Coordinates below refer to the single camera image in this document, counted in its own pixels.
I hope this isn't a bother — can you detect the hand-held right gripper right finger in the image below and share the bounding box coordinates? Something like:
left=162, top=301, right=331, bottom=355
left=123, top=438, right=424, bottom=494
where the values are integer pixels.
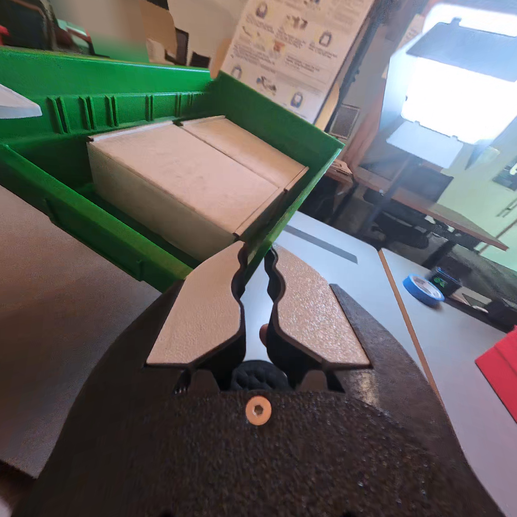
left=264, top=245, right=371, bottom=392

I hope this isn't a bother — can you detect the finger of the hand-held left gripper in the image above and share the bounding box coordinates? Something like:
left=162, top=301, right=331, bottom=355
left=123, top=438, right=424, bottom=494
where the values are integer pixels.
left=0, top=83, right=43, bottom=120

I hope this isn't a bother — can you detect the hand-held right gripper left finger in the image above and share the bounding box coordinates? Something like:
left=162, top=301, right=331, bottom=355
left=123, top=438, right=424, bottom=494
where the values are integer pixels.
left=145, top=241, right=249, bottom=392

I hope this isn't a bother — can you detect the green plastic bin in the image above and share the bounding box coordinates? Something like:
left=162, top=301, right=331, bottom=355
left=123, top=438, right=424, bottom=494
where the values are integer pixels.
left=0, top=45, right=345, bottom=293

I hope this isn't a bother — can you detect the white cardboard box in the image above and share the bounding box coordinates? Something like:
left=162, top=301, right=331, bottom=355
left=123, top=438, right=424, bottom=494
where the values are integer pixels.
left=174, top=115, right=310, bottom=192
left=86, top=121, right=286, bottom=263

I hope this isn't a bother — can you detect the small black box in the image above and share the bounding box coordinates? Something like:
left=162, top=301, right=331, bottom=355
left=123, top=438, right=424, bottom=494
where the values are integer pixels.
left=430, top=267, right=463, bottom=297

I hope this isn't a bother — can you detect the black tape strip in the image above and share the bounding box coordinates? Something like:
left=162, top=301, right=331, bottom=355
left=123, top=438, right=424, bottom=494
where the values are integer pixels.
left=285, top=225, right=359, bottom=264

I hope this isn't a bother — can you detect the blue tape roll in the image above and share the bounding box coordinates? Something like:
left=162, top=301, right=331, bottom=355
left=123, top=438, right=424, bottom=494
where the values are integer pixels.
left=403, top=273, right=446, bottom=306

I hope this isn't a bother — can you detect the wooden desk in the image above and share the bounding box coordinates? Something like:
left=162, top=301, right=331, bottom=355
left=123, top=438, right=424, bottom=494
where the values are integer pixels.
left=351, top=166, right=509, bottom=252

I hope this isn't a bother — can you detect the red flat object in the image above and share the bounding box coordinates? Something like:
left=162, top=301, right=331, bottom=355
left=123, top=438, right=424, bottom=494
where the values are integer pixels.
left=475, top=325, right=517, bottom=425

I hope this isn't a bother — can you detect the illustrated instruction sheet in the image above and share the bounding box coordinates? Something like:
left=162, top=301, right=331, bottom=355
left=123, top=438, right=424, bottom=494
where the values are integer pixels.
left=210, top=0, right=376, bottom=124

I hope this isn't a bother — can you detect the wall vent grille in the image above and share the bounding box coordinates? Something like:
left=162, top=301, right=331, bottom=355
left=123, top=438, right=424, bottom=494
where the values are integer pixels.
left=329, top=103, right=360, bottom=140

